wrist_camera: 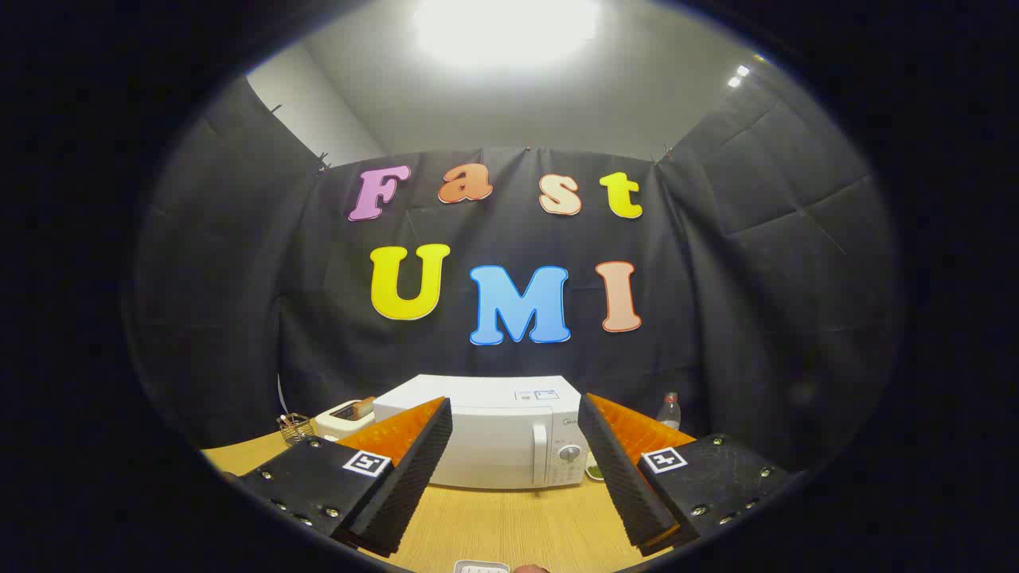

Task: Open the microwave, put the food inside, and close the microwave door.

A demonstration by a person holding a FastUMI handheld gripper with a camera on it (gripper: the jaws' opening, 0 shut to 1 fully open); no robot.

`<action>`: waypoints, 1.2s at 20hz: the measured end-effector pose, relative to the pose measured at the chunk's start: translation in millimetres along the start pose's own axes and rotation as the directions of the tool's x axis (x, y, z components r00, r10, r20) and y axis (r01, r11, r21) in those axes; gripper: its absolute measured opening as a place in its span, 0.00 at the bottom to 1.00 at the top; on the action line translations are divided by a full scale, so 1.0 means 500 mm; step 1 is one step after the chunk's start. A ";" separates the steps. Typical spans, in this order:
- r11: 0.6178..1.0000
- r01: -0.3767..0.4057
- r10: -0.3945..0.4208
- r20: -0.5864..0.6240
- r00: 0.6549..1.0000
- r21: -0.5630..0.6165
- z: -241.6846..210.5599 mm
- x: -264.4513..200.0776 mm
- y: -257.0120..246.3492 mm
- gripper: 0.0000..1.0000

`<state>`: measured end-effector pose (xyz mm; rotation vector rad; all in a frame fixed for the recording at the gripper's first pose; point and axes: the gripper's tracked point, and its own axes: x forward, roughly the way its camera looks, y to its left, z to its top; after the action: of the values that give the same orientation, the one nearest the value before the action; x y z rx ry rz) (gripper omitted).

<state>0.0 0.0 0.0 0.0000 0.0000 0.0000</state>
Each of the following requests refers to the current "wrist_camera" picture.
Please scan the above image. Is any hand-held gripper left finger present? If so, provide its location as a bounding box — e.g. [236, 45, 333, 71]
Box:
[239, 396, 454, 558]

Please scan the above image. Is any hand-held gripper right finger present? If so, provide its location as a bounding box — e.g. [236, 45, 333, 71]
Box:
[577, 392, 793, 558]

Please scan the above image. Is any white toaster oven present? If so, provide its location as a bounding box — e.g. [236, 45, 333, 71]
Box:
[373, 374, 594, 490]

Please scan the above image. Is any white pop-up toaster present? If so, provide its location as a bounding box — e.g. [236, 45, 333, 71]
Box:
[314, 400, 379, 441]

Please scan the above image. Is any black backdrop cloth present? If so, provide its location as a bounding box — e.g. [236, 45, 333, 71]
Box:
[127, 76, 904, 478]

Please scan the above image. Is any large ceiling light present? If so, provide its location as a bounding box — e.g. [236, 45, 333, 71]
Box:
[410, 0, 602, 68]

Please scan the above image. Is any metal wire basket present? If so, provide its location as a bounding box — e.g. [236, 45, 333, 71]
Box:
[277, 412, 318, 446]

